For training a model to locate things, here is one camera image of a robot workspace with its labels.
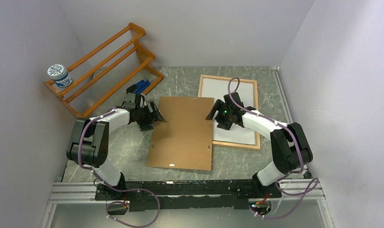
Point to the light wooden picture frame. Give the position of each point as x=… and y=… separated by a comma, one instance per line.
x=235, y=144

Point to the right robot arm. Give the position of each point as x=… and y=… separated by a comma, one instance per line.
x=289, y=145

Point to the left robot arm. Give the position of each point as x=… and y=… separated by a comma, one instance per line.
x=89, y=140

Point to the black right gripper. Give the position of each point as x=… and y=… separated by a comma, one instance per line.
x=219, y=106

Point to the blue white jar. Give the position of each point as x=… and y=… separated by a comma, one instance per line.
x=60, y=75

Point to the blue stapler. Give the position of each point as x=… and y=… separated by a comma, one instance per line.
x=138, y=87

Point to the orange wooden rack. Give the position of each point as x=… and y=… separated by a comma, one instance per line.
x=118, y=62

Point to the white photo paper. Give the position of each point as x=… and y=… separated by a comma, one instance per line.
x=239, y=135

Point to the brown backing board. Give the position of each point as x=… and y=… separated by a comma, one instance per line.
x=184, y=140

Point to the black base bar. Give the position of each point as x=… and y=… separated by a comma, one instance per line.
x=203, y=194

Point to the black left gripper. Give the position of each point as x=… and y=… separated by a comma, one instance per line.
x=153, y=117

